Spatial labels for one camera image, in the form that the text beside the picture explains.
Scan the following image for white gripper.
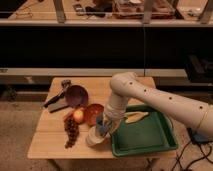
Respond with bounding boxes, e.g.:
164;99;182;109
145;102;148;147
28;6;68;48
96;113;121;137

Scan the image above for white cup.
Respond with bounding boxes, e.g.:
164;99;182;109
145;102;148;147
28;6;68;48
86;126;104;146

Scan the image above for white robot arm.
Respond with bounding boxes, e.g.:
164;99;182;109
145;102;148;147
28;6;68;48
102;72;213;139

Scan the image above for green plastic tray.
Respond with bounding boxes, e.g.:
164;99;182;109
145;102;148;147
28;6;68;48
111;105;178;157

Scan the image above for orange bowl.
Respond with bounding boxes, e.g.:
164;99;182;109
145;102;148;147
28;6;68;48
84;103;104;126

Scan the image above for yellow red apple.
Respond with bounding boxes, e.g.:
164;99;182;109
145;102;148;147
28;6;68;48
73;110;84;124

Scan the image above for yellow banana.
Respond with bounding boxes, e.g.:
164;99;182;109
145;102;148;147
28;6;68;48
125;112;149;124

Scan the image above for bunch of dark grapes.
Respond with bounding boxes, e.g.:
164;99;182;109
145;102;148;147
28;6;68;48
64;117;79;148

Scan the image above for purple bowl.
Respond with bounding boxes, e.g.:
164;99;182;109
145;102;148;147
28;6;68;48
65;85;89;108

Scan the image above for wooden table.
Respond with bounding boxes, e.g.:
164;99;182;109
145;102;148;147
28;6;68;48
28;77;115;159

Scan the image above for black handled can opener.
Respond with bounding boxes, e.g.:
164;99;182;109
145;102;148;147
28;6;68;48
44;80;71;108

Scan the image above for black cables on floor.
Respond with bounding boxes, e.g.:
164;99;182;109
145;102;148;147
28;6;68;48
170;127;213;171

